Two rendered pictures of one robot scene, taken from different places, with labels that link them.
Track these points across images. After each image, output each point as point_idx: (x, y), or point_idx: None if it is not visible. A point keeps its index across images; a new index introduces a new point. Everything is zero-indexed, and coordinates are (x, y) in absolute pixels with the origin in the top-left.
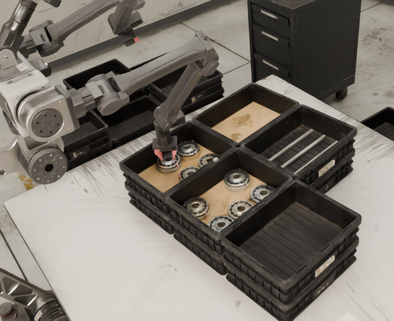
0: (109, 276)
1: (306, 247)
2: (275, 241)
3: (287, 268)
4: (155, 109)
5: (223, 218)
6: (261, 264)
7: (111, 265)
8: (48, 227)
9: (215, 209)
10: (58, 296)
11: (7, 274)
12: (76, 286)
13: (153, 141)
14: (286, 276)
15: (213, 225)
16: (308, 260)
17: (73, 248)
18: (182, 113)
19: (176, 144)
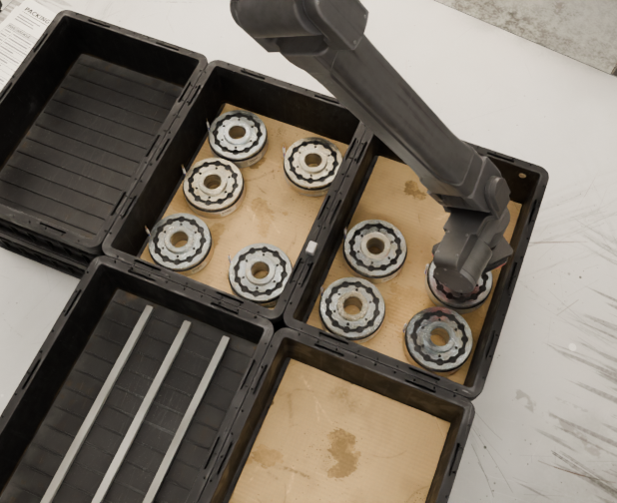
0: (423, 76)
1: (65, 159)
2: (127, 155)
3: (92, 108)
4: (491, 162)
5: (240, 149)
6: (112, 30)
7: (438, 95)
8: None
9: (277, 188)
10: (480, 21)
11: None
12: (465, 44)
13: (505, 242)
14: (90, 94)
15: (254, 128)
16: (31, 60)
17: (534, 102)
18: (444, 256)
19: (433, 247)
